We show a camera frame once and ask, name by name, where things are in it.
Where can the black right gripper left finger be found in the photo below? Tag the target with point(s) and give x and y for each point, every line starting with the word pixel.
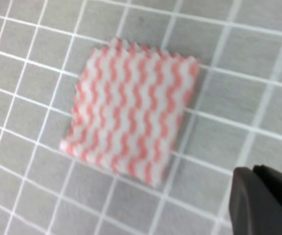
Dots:
pixel 253 209

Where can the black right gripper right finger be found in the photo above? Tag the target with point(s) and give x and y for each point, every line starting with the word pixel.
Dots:
pixel 272 179

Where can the pink white wavy striped towel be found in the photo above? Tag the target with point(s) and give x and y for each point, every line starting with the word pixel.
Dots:
pixel 128 108

